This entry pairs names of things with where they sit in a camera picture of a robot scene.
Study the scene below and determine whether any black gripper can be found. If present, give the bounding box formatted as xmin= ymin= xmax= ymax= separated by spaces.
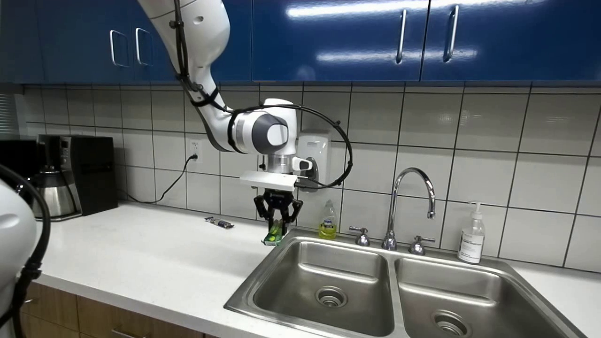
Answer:
xmin=254 ymin=188 xmax=304 ymax=236

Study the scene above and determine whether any green packet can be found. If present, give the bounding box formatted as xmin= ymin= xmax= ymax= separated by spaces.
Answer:
xmin=261 ymin=221 xmax=289 ymax=248

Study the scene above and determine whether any stainless steel double sink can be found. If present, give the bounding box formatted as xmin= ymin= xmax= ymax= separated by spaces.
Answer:
xmin=224 ymin=229 xmax=588 ymax=338

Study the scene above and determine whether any steel sink drain strainer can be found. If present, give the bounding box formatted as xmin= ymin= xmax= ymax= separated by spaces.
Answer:
xmin=432 ymin=310 xmax=472 ymax=338
xmin=316 ymin=283 xmax=348 ymax=310

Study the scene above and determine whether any yellow dish soap bottle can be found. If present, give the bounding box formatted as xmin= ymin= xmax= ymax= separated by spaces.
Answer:
xmin=316 ymin=199 xmax=340 ymax=240

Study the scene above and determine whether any small dark gadget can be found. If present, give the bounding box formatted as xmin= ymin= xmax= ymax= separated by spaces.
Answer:
xmin=203 ymin=214 xmax=237 ymax=231

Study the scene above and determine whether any chrome gooseneck faucet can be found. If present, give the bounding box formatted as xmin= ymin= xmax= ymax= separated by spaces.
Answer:
xmin=380 ymin=165 xmax=440 ymax=251

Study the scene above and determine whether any blue cabinet door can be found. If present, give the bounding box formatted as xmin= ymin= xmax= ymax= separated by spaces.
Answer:
xmin=250 ymin=0 xmax=432 ymax=86
xmin=126 ymin=0 xmax=254 ymax=86
xmin=419 ymin=0 xmax=601 ymax=88
xmin=0 ymin=0 xmax=132 ymax=86

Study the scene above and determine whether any black coffee maker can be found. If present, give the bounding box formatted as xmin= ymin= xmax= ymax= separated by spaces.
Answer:
xmin=38 ymin=133 xmax=120 ymax=221

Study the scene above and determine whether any wooden base cabinet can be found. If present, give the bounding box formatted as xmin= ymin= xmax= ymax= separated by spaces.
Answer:
xmin=8 ymin=280 xmax=212 ymax=338

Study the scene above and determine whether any stainless steel coffee carafe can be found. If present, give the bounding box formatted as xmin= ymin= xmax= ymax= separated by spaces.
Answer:
xmin=28 ymin=167 xmax=81 ymax=221

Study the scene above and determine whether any black box appliance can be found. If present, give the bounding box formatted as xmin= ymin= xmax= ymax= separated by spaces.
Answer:
xmin=0 ymin=139 xmax=42 ymax=184

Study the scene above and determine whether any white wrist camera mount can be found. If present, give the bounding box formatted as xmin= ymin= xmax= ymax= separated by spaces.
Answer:
xmin=239 ymin=156 xmax=316 ymax=191

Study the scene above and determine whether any white wall soap dispenser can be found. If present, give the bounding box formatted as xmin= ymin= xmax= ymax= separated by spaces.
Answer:
xmin=295 ymin=133 xmax=331 ymax=193

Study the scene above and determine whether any chrome faucet handle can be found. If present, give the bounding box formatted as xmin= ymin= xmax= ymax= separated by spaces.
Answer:
xmin=406 ymin=235 xmax=436 ymax=257
xmin=350 ymin=225 xmax=374 ymax=248

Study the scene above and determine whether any white wall outlet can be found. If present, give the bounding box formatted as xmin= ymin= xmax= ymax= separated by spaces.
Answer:
xmin=186 ymin=139 xmax=205 ymax=167

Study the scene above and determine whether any black power cord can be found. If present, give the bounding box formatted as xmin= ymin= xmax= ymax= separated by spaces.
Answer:
xmin=154 ymin=154 xmax=199 ymax=206

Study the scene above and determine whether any silver cabinet door handle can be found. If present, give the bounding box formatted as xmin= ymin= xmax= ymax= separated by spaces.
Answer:
xmin=443 ymin=4 xmax=462 ymax=66
xmin=134 ymin=24 xmax=152 ymax=67
xmin=107 ymin=26 xmax=126 ymax=69
xmin=395 ymin=7 xmax=410 ymax=66

